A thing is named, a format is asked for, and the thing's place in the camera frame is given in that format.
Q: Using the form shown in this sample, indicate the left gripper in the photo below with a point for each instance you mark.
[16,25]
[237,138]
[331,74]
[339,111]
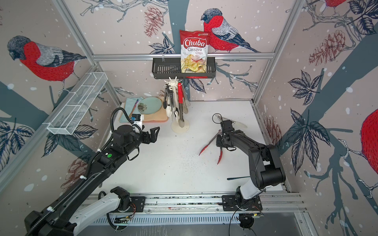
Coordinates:
[153,136]

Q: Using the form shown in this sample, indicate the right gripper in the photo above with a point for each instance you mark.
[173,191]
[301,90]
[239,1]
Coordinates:
[218,143]

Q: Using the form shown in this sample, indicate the thin red handled tongs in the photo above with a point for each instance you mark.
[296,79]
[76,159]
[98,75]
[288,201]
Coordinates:
[180,100]

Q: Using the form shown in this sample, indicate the all steel slotted tongs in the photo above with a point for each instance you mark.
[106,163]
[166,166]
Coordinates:
[185,101]

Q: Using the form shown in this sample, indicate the black steel tongs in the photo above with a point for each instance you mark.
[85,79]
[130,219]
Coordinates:
[166,96]

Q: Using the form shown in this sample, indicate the white small tongs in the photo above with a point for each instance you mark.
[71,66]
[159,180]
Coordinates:
[169,111]

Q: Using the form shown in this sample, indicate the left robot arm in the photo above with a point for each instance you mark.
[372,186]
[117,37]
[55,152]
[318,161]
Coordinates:
[64,217]

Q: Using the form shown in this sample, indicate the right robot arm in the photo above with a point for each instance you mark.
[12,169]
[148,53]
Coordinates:
[265,166]

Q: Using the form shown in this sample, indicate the cream utensil rack stand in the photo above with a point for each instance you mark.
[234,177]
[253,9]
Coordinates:
[175,126]

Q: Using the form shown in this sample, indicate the orange cutting board mat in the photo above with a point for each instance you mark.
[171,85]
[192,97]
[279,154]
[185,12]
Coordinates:
[158,117]

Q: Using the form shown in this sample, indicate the light green plate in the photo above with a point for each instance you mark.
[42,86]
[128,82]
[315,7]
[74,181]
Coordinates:
[149,105]

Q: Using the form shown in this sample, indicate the teal cloth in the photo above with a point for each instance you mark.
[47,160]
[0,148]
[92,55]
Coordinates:
[128,105]

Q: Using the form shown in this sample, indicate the red packet under basket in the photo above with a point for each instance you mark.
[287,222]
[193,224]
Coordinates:
[197,77]

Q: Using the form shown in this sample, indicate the Chuba cassava chips bag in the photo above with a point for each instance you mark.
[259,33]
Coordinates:
[194,51]

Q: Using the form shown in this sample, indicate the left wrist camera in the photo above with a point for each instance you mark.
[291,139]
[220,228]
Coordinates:
[138,120]

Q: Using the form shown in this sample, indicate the pink handled utensil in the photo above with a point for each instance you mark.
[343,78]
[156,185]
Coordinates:
[133,109]

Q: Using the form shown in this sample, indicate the iridescent spoon dark handle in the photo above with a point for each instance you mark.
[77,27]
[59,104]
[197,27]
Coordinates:
[236,178]

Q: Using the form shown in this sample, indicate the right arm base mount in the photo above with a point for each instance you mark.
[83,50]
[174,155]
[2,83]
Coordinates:
[232,202]

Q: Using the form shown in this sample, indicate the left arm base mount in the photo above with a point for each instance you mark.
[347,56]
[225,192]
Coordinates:
[133,204]

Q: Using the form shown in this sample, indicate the dark wall basket shelf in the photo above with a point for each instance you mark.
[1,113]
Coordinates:
[170,67]

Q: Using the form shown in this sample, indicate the white wire mesh shelf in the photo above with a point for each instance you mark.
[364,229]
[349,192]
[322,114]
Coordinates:
[71,115]

